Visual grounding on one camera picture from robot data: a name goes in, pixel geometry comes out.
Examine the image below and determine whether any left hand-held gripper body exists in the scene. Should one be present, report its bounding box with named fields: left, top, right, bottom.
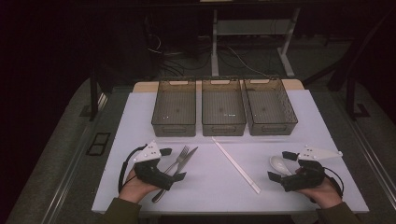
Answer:
left=133, top=140, right=176, bottom=191

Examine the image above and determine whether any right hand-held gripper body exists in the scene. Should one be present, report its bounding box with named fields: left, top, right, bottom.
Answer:
left=279, top=145, right=344, bottom=192

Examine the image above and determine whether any white ceramic spoon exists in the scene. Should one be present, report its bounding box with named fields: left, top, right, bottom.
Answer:
left=268, top=155, right=294, bottom=177

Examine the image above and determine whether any metal fork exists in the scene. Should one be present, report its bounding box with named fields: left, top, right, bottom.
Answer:
left=162, top=145, right=191, bottom=176

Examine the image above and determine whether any metal table knife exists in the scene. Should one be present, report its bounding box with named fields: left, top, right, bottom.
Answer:
left=151, top=146, right=199, bottom=203

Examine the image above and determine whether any white chopstick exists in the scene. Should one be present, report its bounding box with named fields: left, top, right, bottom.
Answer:
left=211, top=136, right=261, bottom=195
left=212, top=136, right=262, bottom=194

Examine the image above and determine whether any smoky clear plastic bin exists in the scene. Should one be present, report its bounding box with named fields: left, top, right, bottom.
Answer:
left=150, top=77, right=197, bottom=138
left=201, top=77, right=248, bottom=137
left=242, top=77, right=299, bottom=136

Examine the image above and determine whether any person's left hand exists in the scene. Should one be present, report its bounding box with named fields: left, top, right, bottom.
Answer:
left=118, top=167, right=161, bottom=205

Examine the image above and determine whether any person's right hand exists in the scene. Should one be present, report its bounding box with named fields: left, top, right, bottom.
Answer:
left=294, top=167, right=343, bottom=210

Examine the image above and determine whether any white table mat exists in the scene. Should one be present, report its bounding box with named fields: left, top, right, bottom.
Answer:
left=92, top=89, right=370, bottom=216

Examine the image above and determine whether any black metal stand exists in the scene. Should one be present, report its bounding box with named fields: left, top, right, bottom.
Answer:
left=88, top=66, right=108, bottom=122
left=345, top=76, right=372, bottom=121

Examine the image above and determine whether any left hand-held gripper black cable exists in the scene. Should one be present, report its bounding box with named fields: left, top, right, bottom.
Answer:
left=117, top=143, right=149, bottom=194

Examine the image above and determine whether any hand-held gripper black cable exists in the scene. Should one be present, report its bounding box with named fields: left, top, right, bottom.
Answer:
left=322, top=166, right=346, bottom=199
left=117, top=143, right=149, bottom=194

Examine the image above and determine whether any right hand-held gripper black cable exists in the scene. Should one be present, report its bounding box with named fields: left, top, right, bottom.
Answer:
left=322, top=166, right=346, bottom=199

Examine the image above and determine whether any black floor socket frame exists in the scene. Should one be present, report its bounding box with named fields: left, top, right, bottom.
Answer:
left=85, top=132, right=112, bottom=157

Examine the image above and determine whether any metal floor rail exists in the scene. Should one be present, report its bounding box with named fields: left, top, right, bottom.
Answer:
left=338, top=102, right=396, bottom=202
left=40, top=92, right=108, bottom=224

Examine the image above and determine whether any bundle of black floor cables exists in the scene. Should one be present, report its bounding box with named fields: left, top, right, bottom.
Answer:
left=143, top=15, right=213, bottom=77

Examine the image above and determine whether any white floor cable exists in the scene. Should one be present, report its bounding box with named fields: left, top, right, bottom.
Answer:
left=228, top=46, right=269, bottom=77

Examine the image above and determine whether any white metal desk frame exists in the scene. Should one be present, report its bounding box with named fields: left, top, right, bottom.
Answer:
left=210, top=7, right=302, bottom=78

